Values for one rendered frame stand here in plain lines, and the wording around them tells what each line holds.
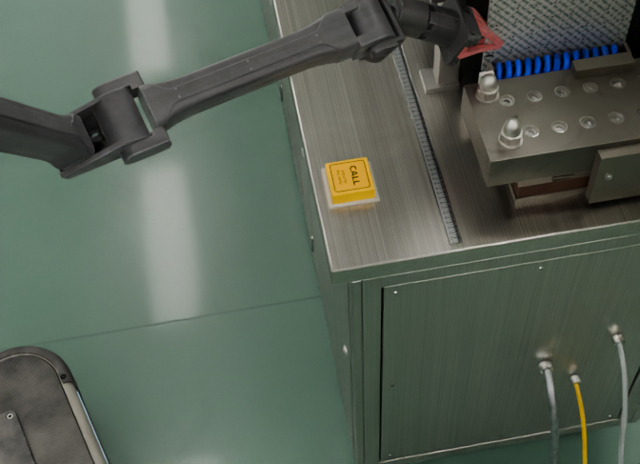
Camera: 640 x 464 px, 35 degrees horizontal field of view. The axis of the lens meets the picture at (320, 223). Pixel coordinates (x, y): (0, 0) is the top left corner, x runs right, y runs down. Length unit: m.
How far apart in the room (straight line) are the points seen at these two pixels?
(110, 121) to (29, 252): 1.46
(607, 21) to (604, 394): 0.86
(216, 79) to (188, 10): 1.93
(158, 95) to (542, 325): 0.84
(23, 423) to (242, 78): 1.11
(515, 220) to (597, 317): 0.35
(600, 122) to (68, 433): 1.27
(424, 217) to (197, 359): 1.06
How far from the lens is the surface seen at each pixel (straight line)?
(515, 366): 2.00
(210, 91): 1.42
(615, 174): 1.63
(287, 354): 2.54
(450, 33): 1.58
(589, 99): 1.65
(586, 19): 1.68
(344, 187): 1.64
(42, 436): 2.27
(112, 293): 2.70
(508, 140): 1.55
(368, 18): 1.49
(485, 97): 1.61
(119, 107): 1.40
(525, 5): 1.62
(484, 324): 1.83
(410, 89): 1.81
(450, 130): 1.75
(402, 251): 1.60
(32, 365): 2.36
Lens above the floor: 2.22
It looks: 54 degrees down
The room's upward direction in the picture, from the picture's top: 4 degrees counter-clockwise
